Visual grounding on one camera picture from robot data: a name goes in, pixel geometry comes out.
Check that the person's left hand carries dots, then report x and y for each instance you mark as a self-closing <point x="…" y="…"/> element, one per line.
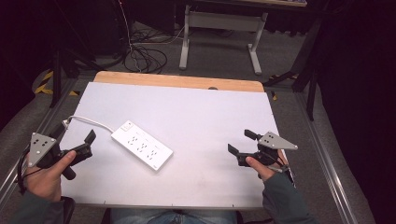
<point x="46" y="180"/>

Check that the black metal stand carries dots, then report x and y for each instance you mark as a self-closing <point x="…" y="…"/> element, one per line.
<point x="306" y="71"/>
<point x="57" y="68"/>

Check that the metal floor rail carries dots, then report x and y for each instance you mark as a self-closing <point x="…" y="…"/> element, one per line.
<point x="330" y="168"/>
<point x="28" y="146"/>

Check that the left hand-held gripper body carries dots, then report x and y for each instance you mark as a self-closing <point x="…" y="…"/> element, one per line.
<point x="39" y="147"/>

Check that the person's right hand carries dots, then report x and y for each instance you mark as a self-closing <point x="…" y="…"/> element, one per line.
<point x="264" y="168"/>

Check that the yellow black floor tape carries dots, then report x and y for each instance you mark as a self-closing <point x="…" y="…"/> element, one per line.
<point x="45" y="84"/>

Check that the white power strip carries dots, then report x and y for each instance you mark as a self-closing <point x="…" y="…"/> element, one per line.
<point x="142" y="145"/>

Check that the white metal desk frame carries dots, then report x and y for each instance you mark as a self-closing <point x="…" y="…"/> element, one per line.
<point x="222" y="21"/>

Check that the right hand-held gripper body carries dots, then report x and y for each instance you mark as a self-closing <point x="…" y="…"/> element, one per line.
<point x="274" y="146"/>

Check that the person's legs in jeans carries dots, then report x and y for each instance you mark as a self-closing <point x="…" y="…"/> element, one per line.
<point x="172" y="216"/>

